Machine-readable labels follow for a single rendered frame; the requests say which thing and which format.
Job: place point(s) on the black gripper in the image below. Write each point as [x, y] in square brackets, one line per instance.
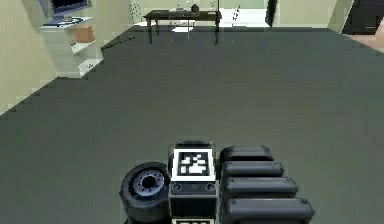
[146, 193]

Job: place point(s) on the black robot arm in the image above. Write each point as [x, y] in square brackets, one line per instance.
[256, 186]

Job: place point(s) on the flat screen television set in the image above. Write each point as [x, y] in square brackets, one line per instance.
[65, 8]

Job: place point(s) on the white shelf unit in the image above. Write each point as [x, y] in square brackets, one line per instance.
[68, 50]

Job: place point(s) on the orange box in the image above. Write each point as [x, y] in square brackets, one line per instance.
[84, 34]

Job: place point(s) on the dark wooden table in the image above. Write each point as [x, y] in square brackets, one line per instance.
[183, 16]

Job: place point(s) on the dark round vase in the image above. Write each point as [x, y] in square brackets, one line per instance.
[195, 8]

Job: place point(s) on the black cupboard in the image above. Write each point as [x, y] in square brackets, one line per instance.
[363, 16]

